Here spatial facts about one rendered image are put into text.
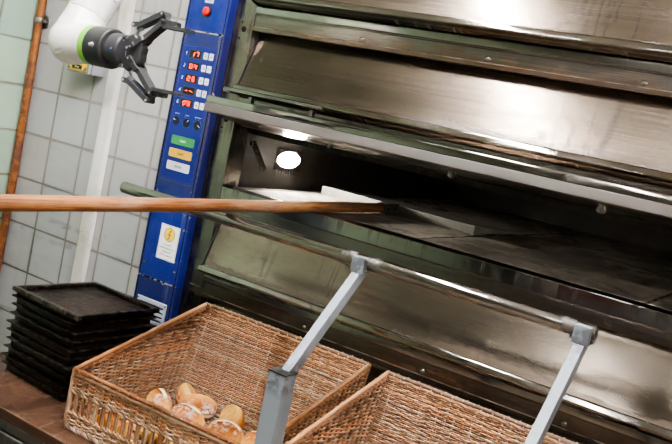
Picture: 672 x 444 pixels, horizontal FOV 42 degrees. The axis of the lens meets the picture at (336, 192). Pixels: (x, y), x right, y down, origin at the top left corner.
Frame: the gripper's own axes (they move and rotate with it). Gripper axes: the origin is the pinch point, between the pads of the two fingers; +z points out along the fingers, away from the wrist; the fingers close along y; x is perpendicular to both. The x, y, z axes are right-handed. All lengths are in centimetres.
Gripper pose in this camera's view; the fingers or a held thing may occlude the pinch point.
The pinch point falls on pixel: (180, 62)
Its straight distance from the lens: 191.8
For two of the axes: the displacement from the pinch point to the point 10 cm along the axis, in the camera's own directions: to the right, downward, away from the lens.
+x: -5.3, -0.3, -8.5
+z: 8.3, 2.2, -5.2
